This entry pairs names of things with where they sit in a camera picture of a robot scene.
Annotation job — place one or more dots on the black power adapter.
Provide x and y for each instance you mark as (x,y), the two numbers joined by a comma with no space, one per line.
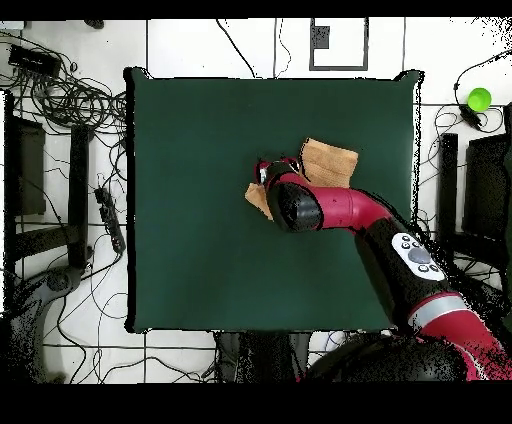
(471,116)

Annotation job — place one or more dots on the black electronics box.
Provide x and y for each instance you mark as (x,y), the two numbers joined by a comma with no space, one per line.
(34,60)

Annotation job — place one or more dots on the black flat panel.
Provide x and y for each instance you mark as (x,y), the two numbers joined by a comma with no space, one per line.
(486,188)
(32,168)

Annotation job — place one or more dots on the bright green ball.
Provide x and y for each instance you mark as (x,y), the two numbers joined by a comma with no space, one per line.
(479,99)

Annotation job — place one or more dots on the tan terry towel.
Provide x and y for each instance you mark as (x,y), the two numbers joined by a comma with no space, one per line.
(332,164)

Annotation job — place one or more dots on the dark green table cloth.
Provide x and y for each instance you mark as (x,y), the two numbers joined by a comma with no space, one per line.
(200,160)

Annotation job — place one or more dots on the black power strip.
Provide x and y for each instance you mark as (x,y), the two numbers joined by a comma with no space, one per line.
(110,220)

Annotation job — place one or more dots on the black upright bar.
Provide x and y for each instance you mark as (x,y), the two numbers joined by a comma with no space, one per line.
(447,192)
(78,192)

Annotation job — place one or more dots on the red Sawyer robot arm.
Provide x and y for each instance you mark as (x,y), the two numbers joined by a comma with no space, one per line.
(348,202)

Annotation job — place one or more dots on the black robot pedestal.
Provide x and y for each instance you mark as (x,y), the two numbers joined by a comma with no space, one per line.
(256,356)

